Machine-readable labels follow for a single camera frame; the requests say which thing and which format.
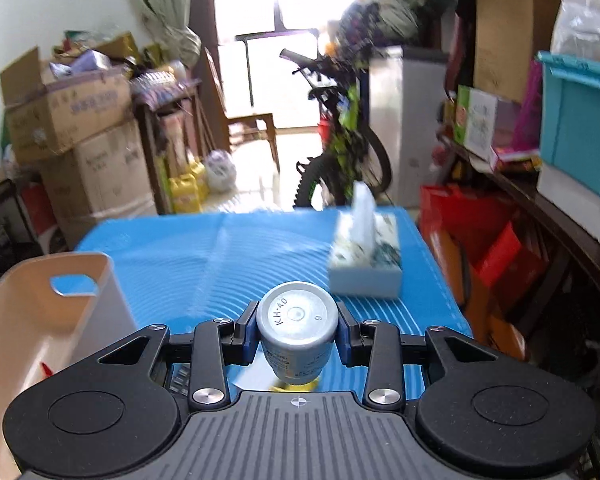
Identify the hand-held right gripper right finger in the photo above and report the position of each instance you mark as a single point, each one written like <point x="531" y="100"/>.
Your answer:
<point x="345" y="340"/>

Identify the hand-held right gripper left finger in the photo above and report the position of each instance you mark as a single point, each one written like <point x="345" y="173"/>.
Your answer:
<point x="247" y="340"/>

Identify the small white can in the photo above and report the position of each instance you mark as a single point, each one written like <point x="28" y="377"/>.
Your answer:
<point x="297" y="330"/>

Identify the beige plastic storage bin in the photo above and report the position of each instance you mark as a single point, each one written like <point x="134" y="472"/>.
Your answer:
<point x="40" y="310"/>

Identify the tissue box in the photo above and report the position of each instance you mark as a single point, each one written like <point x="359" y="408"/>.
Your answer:
<point x="365" y="260"/>

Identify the blue silicone baking mat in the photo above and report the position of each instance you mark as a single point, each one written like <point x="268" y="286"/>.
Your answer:
<point x="230" y="250"/>

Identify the yellow oil jugs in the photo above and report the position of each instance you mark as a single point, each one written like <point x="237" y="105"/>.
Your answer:
<point x="190" y="190"/>

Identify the red paper bags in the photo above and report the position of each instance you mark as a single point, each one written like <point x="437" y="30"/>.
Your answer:
<point x="480" y="240"/>

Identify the small white plastic bag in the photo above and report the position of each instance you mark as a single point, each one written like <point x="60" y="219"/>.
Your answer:
<point x="220" y="170"/>

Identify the large taped cardboard box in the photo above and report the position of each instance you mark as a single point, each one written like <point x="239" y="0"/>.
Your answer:
<point x="110" y="180"/>

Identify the green and black bicycle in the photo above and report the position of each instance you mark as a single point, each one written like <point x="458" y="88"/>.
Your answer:
<point x="345" y="125"/>

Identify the wooden chair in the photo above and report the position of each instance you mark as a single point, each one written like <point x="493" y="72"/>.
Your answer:
<point x="250" y="125"/>

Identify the wooden shelf unit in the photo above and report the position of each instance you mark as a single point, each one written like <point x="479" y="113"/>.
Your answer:
<point x="165" y="135"/>

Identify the white chest freezer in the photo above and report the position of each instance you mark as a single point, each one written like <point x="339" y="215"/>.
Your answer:
<point x="410" y="125"/>

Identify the dark wooden side table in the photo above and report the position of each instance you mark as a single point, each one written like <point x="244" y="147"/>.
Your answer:
<point x="565" y="230"/>

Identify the green and white carton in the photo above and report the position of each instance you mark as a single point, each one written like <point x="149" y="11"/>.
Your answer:
<point x="475" y="120"/>

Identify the white foam box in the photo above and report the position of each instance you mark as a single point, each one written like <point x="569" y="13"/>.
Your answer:
<point x="575" y="205"/>

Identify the black metal cart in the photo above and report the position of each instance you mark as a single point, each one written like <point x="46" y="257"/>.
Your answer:
<point x="5" y="220"/>

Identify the open cardboard box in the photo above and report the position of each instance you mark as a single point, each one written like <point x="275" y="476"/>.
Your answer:
<point x="65" y="110"/>

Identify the pink plastic rack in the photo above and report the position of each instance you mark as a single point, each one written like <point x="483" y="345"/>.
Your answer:
<point x="527" y="110"/>

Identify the teal plastic storage bin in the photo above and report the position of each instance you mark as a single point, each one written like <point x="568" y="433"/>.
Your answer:
<point x="580" y="130"/>

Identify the pale green curtain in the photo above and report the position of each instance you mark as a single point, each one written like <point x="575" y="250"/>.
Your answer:
<point x="165" y="5"/>

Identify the tall brown cardboard box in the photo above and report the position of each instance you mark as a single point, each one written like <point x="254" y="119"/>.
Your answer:
<point x="515" y="35"/>

